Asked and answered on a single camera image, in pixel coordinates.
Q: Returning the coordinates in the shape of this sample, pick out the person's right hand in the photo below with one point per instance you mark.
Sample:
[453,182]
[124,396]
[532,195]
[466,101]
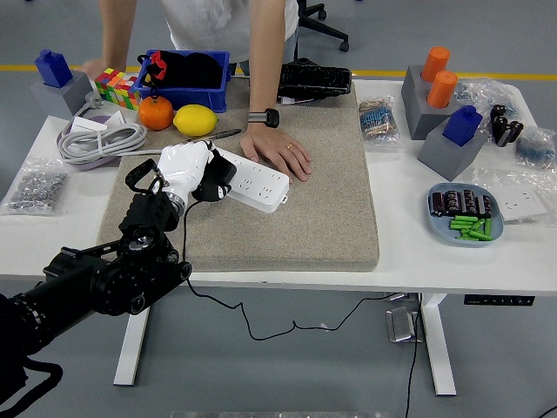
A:
[93,67]

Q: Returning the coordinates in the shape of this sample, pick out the person's left hand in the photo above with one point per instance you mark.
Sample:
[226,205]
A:
[274,150]

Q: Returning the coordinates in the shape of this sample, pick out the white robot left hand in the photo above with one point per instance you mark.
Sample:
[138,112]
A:
[180,167]

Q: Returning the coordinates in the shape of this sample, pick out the white power strip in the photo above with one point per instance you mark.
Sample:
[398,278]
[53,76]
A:
[261,185]

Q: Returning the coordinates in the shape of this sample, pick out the black plug adapter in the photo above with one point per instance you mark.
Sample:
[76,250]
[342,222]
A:
[219,172]

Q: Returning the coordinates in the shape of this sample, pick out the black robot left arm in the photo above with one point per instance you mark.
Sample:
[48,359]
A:
[109,278]

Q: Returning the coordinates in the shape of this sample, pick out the multicolour puzzle cube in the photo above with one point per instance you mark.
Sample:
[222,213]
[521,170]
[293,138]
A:
[117,87]

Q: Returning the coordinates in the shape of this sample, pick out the black wrist watch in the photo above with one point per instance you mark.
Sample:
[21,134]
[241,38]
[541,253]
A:
[270,117]

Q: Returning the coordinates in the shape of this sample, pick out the blue bottle-shaped block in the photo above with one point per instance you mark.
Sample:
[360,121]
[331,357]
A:
[463,126]
[54,69]

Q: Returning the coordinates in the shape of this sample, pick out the yellow lemon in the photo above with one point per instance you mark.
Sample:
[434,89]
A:
[196,119]

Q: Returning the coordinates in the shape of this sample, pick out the small white connector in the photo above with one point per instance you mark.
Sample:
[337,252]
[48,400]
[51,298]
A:
[296,101]

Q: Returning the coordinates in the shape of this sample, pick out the black pen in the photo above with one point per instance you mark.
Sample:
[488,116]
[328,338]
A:
[222,133]

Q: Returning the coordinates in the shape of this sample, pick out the white paper card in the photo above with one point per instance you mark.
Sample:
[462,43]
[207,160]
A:
[116,118]

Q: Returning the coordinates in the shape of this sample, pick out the white card box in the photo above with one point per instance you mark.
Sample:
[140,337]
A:
[89,124]

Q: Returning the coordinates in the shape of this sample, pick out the orange mandarin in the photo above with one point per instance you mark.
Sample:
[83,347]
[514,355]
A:
[156,114]

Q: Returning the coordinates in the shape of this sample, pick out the beige fabric mat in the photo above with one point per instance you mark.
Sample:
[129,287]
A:
[283,217]

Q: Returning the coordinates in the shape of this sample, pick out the blue plastic bin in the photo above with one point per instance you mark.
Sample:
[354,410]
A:
[196,96]

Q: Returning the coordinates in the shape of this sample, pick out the black plastic tray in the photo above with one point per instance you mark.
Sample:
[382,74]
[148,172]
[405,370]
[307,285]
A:
[317,82]

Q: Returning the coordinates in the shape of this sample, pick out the small black knob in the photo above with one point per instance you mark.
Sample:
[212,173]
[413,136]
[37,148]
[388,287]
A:
[306,61]

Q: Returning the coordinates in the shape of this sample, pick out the black cloth pouch red trim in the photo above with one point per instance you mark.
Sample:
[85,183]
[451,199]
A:
[196,69]

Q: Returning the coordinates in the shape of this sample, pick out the clear bag of resistors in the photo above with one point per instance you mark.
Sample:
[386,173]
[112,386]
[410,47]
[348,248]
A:
[378,124]

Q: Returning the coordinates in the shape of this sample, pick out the person's torso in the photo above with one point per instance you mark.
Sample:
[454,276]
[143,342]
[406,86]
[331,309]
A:
[209,22]

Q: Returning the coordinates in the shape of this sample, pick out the black office chair base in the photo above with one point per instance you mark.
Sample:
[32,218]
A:
[326,31]

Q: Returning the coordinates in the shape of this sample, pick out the clear bag of metal nuts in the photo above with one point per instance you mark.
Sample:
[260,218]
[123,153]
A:
[37,187]

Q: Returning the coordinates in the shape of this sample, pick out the grey two-hole holder block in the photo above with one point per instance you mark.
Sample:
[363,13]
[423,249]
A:
[418,109]

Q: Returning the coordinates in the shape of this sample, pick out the dark brown capacitor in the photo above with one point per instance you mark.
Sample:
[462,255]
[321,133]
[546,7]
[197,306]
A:
[470,201]
[452,202]
[438,204]
[485,206]

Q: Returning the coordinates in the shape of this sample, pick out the orange cylinder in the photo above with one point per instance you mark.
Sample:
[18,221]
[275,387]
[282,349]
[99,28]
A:
[436,65]
[442,91]

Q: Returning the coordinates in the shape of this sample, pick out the blue-grey plate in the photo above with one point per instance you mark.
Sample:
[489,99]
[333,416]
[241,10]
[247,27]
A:
[439,228]

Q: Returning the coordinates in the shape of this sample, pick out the white table leg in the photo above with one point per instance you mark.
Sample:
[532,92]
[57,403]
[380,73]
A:
[437,348]
[130,357]

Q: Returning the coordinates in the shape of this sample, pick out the green plastic peg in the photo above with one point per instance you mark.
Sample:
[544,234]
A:
[479,236]
[461,225]
[478,225]
[488,227]
[465,218]

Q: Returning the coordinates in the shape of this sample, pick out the clear bag around socket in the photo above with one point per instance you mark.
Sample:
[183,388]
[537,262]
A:
[487,178]

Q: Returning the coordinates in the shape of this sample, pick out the metal foot pedal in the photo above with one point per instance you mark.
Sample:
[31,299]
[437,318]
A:
[402,324]

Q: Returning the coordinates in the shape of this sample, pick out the crumpled clear plastic bag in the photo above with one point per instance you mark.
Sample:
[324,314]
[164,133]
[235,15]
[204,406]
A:
[483,93]

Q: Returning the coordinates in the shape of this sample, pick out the black capacitor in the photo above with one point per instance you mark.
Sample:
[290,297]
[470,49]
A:
[500,130]
[515,132]
[498,113]

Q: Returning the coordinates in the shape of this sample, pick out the clear bag of blue parts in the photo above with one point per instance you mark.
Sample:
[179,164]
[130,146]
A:
[537,150]

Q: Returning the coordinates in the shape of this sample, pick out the black table control panel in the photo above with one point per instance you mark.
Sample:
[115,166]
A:
[500,301]

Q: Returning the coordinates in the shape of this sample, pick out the white wall socket plate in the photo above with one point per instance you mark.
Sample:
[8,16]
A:
[522,204]

